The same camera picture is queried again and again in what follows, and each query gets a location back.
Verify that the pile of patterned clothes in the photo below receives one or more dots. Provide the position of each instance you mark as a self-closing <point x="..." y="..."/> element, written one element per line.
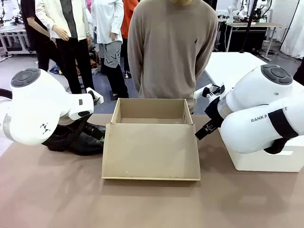
<point x="95" y="59"/>

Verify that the grey background desk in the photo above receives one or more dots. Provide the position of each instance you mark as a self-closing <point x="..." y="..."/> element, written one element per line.
<point x="12" y="35"/>

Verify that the black tripod pole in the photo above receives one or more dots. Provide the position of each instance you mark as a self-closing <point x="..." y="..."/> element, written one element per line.
<point x="249" y="28"/>

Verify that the black leather buckle shoe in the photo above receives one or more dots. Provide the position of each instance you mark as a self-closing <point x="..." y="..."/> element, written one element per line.
<point x="83" y="147"/>

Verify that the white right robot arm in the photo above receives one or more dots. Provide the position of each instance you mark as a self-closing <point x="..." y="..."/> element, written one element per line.
<point x="256" y="88"/>

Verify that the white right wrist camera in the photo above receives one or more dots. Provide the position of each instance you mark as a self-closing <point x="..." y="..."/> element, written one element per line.
<point x="202" y="91"/>

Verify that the white curtain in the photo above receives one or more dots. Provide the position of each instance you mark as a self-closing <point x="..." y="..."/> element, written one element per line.
<point x="294" y="35"/>

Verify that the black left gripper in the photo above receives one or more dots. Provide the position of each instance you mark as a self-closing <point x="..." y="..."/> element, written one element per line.
<point x="93" y="129"/>

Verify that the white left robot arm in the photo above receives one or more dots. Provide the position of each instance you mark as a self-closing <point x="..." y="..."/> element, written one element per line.
<point x="35" y="107"/>

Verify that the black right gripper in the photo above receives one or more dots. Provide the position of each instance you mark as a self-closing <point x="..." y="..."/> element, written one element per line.
<point x="213" y="111"/>

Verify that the brown cardboard shoe box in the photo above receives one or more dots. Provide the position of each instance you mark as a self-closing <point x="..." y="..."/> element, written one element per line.
<point x="149" y="152"/>

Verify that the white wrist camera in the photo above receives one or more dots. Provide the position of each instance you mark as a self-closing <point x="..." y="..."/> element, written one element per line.
<point x="202" y="91"/>
<point x="95" y="96"/>

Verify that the person in beige sweater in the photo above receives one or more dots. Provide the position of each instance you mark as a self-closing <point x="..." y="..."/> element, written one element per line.
<point x="171" y="59"/>

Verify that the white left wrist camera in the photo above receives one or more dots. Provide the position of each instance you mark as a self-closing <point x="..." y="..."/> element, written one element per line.
<point x="95" y="96"/>

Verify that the white plastic storage box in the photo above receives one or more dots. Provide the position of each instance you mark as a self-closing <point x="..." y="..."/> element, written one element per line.
<point x="261" y="161"/>

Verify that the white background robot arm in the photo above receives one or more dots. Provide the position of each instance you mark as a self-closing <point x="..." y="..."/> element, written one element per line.
<point x="231" y="9"/>

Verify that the background table with grey legs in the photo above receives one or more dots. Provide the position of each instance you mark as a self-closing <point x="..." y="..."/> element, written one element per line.
<point x="261" y="25"/>

